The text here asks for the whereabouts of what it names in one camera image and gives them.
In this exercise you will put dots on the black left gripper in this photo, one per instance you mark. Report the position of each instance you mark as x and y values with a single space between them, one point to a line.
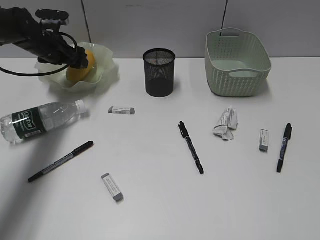
54 50

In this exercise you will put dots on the yellow mango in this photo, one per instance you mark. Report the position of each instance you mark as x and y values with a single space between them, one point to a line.
75 75

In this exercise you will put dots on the clear water bottle green label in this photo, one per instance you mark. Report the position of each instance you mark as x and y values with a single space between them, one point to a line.
35 121

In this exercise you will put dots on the white waste paper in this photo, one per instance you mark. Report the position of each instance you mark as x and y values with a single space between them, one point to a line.
228 122

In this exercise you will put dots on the black marker pen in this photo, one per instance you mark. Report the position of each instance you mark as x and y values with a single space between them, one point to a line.
186 136
61 161
286 137

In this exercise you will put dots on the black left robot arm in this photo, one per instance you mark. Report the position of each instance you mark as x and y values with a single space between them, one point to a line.
17 23

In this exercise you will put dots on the grey white eraser upper left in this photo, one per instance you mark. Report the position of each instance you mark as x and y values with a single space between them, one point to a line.
121 110

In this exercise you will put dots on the grey white eraser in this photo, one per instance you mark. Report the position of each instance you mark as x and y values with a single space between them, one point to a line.
264 140
112 187
121 110

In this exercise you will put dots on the black mesh pen holder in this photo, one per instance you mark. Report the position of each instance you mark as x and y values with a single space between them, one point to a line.
159 72

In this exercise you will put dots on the grey white eraser lower left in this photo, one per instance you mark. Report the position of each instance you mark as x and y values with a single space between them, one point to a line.
112 187

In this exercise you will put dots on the pale green woven plastic basket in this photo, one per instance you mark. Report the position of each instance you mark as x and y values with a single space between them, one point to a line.
236 62

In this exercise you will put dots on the grey white eraser right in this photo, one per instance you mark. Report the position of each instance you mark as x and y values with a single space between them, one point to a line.
264 140

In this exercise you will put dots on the pale green wavy glass bowl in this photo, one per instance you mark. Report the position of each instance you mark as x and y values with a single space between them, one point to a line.
103 74

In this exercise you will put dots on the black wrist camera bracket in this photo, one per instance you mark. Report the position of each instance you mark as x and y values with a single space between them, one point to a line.
48 16

